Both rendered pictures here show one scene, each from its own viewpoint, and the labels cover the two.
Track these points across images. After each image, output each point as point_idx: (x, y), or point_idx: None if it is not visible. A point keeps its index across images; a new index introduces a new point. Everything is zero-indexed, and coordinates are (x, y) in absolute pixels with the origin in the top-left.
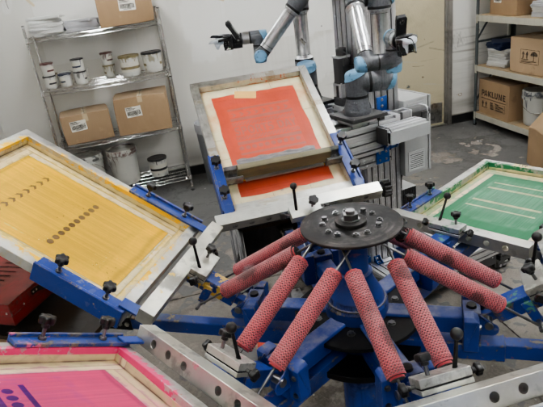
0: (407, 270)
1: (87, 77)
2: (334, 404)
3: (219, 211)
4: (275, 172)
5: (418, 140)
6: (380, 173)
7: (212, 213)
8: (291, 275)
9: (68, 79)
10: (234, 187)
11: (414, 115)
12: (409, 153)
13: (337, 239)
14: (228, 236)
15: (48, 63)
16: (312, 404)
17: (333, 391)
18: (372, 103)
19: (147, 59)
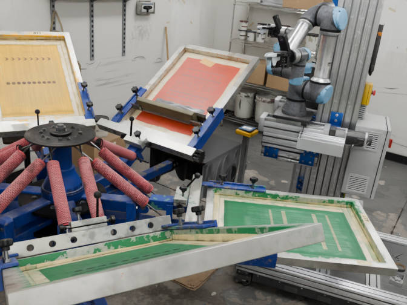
0: (33, 167)
1: (267, 39)
2: (155, 298)
3: (290, 167)
4: (160, 113)
5: (364, 167)
6: (319, 177)
7: (283, 166)
8: (17, 142)
9: (251, 36)
10: (138, 112)
11: (348, 138)
12: (349, 173)
13: (34, 133)
14: (268, 183)
15: (243, 21)
16: (148, 288)
17: (166, 293)
18: (326, 114)
19: (307, 39)
